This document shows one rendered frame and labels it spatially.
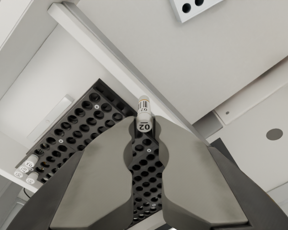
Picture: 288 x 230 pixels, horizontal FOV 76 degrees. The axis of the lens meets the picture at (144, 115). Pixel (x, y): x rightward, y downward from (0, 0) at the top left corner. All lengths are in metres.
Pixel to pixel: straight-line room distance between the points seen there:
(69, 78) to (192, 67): 0.21
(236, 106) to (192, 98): 0.09
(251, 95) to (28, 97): 0.40
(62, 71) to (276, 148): 0.32
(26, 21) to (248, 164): 0.32
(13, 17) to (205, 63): 0.29
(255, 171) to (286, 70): 0.21
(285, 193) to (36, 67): 0.36
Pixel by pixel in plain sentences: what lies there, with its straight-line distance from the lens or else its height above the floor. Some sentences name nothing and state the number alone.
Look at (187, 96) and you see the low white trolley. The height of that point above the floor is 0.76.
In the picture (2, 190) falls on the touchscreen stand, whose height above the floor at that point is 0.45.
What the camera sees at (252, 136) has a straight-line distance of 0.35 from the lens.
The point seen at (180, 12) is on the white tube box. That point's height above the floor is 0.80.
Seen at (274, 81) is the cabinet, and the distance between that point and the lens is 0.42.
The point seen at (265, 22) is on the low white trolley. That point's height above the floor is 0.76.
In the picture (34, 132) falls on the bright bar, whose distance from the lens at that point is 0.35.
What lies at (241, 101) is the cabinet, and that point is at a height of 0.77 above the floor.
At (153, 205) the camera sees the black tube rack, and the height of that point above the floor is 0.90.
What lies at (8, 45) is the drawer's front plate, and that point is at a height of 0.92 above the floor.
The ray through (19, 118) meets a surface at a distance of 0.36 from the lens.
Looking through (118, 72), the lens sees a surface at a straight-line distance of 0.21.
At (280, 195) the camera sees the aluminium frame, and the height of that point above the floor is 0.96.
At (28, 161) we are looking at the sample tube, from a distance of 0.30.
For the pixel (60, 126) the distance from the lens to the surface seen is 0.26.
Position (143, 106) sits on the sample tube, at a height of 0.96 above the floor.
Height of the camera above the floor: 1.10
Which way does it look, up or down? 61 degrees down
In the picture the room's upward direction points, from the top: 179 degrees clockwise
